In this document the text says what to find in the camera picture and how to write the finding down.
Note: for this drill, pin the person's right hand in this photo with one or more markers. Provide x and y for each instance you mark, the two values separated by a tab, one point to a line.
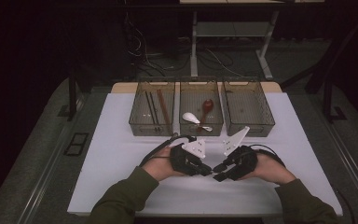
272	171

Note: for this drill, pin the transparent grey plastic bin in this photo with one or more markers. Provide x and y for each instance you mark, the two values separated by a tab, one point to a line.
143	124
199	93
248	112

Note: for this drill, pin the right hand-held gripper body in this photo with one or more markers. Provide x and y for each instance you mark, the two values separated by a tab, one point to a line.
242	161

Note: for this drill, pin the person's left hand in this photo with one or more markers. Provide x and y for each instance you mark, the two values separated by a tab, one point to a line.
160	166

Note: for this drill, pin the white plastic spoon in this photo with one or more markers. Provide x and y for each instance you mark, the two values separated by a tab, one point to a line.
191	118

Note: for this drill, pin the brown wooden chopstick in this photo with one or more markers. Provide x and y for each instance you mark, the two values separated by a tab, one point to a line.
162	105
165	107

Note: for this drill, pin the white metal desk frame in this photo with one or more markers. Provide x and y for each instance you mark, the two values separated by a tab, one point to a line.
230	29

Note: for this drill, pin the black chopstick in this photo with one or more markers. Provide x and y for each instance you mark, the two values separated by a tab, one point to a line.
154	109
150	109

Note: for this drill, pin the brown wooden spoon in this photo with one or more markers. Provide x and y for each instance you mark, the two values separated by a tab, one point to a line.
208	105

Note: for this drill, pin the black rectangular floor frame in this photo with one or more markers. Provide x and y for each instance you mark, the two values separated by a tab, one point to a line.
76	144

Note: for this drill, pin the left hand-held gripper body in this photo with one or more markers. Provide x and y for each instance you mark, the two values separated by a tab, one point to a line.
185	161

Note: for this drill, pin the black metal stand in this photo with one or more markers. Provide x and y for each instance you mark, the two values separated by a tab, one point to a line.
327	81
72	96

